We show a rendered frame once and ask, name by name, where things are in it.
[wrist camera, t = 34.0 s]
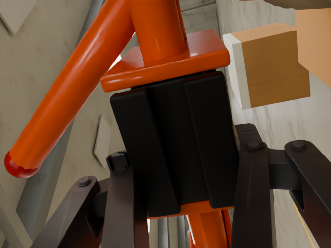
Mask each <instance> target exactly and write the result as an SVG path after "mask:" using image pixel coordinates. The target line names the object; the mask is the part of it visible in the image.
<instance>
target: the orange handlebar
mask: <svg viewBox="0 0 331 248"><path fill-rule="evenodd" d="M127 2H128V5H129V9H130V13H131V16H132V21H133V24H134V28H135V32H136V35H137V39H138V42H139V46H140V50H141V53H142V57H143V60H144V61H146V62H148V61H157V60H162V59H166V58H169V57H173V56H176V55H178V54H181V53H183V52H184V51H186V47H185V42H184V40H186V39H187V36H186V32H185V27H184V22H183V17H182V13H181V8H180V3H179V0H127ZM186 218H187V221H188V225H189V230H188V232H187V239H188V242H189V248H230V244H231V235H232V222H231V217H230V212H229V209H224V210H217V211H210V212H204V213H197V214H190V215H186Z"/></svg>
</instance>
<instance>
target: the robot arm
mask: <svg viewBox="0 0 331 248"><path fill-rule="evenodd" d="M232 123H233V128H234V134H235V140H236V145H237V151H238V157H239V167H238V176H237V185H236V194H235V204H234V213H233V222H232V235H231V244H230V248H277V241H276V226H275V211H274V202H275V201H274V193H273V190H274V189H280V190H289V195H290V196H291V198H292V200H293V201H294V203H295V205H296V207H297V209H298V210H299V212H300V214H301V216H302V217H303V219H304V221H305V223H306V224H307V226H308V228H309V230H310V231H311V233H312V235H313V237H314V238H315V240H316V242H317V244H318V246H319V247H320V248H331V162H330V161H329V160H328V159H327V158H326V157H325V156H324V155H323V154H322V153H321V152H320V150H319V149H318V148H317V147H316V146H315V145H314V144H313V143H311V142H310V141H306V140H294V141H290V142H288V143H286V144H285V146H284V150H277V149H271V148H268V146H267V144H266V143H265V142H263V141H262V139H261V137H260V135H259V133H258V131H257V129H256V127H255V125H253V124H251V123H246V124H239V125H234V122H233V119H232ZM106 162H107V165H108V167H109V170H110V177H109V178H106V179H104V180H101V181H98V180H97V178H96V176H85V177H83V178H80V179H79V180H78V181H76V182H75V183H74V184H73V186H72V187H71V189H70V190H69V192H68V193H67V194H66V196H65V197H64V199H63V200H62V202H61V203H60V205H59V206H58V207H57V209H56V210H55V212H54V213H53V214H52V216H51V217H50V219H49V220H48V222H47V223H46V225H45V226H44V228H43V229H42V231H41V232H40V233H39V235H38V236H37V238H36V239H35V241H34V242H33V244H32V245H31V246H30V248H99V247H100V245H101V248H150V246H149V233H148V220H147V210H146V207H145V204H144V202H143V200H142V197H141V194H140V191H139V188H138V185H137V182H136V176H135V173H134V171H133V170H132V166H131V163H130V160H129V157H128V154H127V151H126V150H121V151H117V152H114V153H112V154H110V155H109V156H108V157H107V158H106Z"/></svg>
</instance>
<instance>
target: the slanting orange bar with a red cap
mask: <svg viewBox="0 0 331 248"><path fill-rule="evenodd" d="M135 33H136V32H135V28H134V24H133V21H132V16H131V13H130V9H129V5H128V2H127V0H106V1H105V3H104V5H103V6H102V8H101V9H100V11H99V12H98V14H97V16H96V17H95V19H94V20H93V22H92V23H91V25H90V26H89V28H88V29H87V31H86V33H85V34H84V36H83V37H82V39H81V40H80V42H79V43H78V45H77V47H76V48H75V50H74V51H73V53H72V54H71V56H70V58H69V59H68V61H67V62H66V64H65V65H64V67H63V69H62V70H61V72H60V73H59V75H58V77H57V78H56V80H55V81H54V83H53V84H52V86H51V87H50V89H49V91H48V92H47V94H46V95H45V97H44V98H43V100H42V102H41V103H40V104H39V106H38V108H37V109H36V111H35V112H34V114H33V115H32V117H31V119H30V120H29V122H28V123H27V125H26V126H25V128H24V129H23V131H22V133H21V134H20V136H19V137H18V139H17V140H16V142H15V144H14V145H13V147H12V148H11V149H10V150H9V152H8V153H7V154H6V156H5V159H4V165H5V168H6V170H7V172H8V173H9V174H11V175H12V176H14V177H16V178H28V177H30V176H33V175H34V174H35V173H36V172H37V171H38V170H39V169H40V167H41V164H42V163H43V161H44V160H45V159H46V157H47V156H48V154H49V153H50V152H51V150H52V149H53V147H54V146H55V144H56V143H57V142H58V140H59V139H60V137H61V136H62V135H63V133H64V132H65V130H66V129H67V128H68V126H69V125H70V123H71V122H72V121H73V119H74V118H75V116H76V115H77V114H78V112H79V111H80V109H81V108H82V107H83V105H84V104H85V102H86V101H87V100H88V98H89V97H90V95H91V94H92V93H93V91H94V90H95V88H96V87H97V86H98V84H99V83H100V79H101V77H102V76H103V75H104V74H105V73H106V72H107V71H108V70H109V69H110V68H111V66H112V65H113V64H114V62H115V61H116V59H117V58H118V57H119V55H120V54H121V52H122V51H123V49H124V48H125V47H126V45H127V44H128V42H129V41H130V40H131V38H132V37H133V35H134V34H135Z"/></svg>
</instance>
